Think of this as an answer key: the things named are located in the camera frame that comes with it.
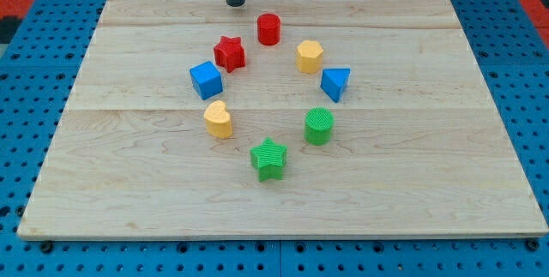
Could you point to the green star block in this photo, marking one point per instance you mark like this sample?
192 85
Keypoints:
269 159

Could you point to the yellow heart block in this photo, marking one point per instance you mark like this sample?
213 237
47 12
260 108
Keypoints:
218 120

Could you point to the green cylinder block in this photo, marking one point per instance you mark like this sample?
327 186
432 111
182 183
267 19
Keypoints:
319 123

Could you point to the blue cube block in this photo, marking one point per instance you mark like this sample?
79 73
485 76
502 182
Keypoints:
206 80

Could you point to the light wooden board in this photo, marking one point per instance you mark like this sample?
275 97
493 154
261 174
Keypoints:
418 149

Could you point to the blue triangle block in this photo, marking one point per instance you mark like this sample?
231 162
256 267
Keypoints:
334 82

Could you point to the yellow hexagon block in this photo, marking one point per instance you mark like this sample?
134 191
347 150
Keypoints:
309 56

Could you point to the red cylinder block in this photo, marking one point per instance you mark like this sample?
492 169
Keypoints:
269 29

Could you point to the red star block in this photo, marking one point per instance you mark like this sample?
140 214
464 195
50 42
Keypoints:
229 53

